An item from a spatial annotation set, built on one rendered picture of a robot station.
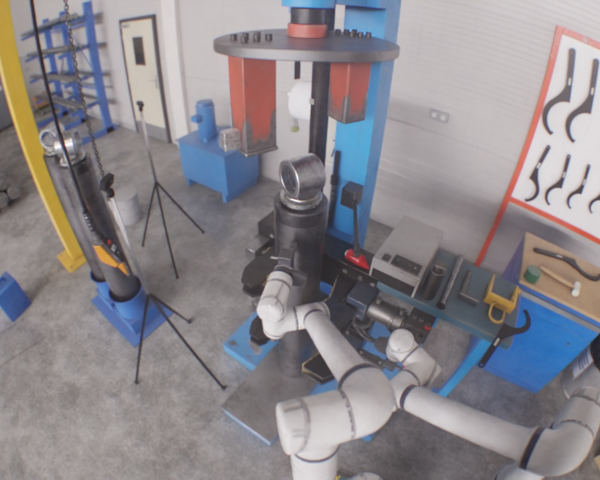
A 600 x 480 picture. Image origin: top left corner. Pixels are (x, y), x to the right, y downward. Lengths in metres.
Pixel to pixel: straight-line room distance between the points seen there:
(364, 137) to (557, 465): 1.38
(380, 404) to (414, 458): 1.68
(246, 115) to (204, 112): 2.94
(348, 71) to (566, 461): 1.27
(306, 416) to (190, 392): 1.86
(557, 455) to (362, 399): 0.50
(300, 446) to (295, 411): 0.07
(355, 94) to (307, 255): 0.66
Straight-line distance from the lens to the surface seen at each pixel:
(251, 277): 1.67
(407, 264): 1.53
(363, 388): 0.74
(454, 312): 1.62
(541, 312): 2.35
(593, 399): 1.01
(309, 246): 1.35
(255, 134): 1.03
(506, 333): 1.66
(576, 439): 0.92
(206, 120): 3.96
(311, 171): 1.21
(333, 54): 0.84
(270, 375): 2.31
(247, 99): 0.99
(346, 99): 1.20
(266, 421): 2.18
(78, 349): 3.05
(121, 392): 2.67
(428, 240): 1.72
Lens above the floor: 2.22
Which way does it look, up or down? 41 degrees down
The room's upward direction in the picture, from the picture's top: 2 degrees clockwise
